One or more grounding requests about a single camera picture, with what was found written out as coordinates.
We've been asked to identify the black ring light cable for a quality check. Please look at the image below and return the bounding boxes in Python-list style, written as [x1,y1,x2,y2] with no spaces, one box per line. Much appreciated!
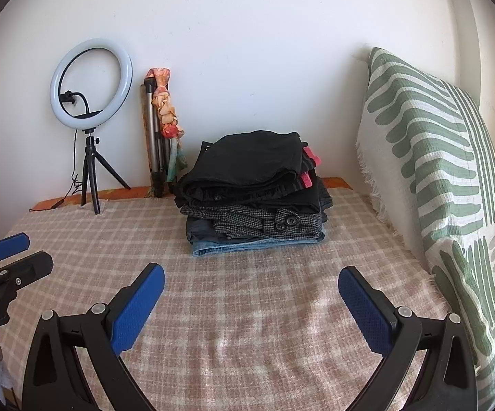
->
[28,129,86,212]

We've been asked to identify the pink plaid blanket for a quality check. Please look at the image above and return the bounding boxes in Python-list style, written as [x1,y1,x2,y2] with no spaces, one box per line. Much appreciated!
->
[0,187,479,411]

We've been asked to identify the white ring light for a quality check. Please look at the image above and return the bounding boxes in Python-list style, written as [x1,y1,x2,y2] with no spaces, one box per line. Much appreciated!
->
[50,38,134,130]

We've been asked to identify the folded metal tripod stand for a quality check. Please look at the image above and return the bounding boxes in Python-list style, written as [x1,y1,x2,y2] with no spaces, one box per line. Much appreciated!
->
[140,76,174,198]

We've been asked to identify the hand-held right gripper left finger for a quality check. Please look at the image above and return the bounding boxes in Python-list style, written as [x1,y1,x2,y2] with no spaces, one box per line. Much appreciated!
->
[22,262,166,411]

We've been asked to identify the small black tripod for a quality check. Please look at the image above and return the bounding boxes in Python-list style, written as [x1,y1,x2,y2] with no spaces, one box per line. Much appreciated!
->
[80,128,132,215]

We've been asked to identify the folded blue jeans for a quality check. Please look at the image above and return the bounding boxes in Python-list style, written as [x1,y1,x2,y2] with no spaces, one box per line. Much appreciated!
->
[187,216,328,258]

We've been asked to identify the green striped white pillow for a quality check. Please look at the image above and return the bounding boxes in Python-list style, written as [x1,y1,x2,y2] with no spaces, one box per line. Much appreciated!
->
[355,46,495,272]
[425,210,495,400]

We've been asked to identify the folded silver tripod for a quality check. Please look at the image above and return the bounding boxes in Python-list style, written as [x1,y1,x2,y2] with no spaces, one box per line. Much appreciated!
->
[147,66,188,183]

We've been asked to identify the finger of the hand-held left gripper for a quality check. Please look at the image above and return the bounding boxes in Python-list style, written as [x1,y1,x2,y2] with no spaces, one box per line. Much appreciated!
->
[0,232,31,263]
[0,252,55,294]

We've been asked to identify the black pants with red trim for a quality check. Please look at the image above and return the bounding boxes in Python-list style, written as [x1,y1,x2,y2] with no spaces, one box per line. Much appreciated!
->
[178,130,323,200]

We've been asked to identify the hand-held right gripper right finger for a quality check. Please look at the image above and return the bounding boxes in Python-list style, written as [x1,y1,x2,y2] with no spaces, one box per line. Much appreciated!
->
[337,265,479,411]

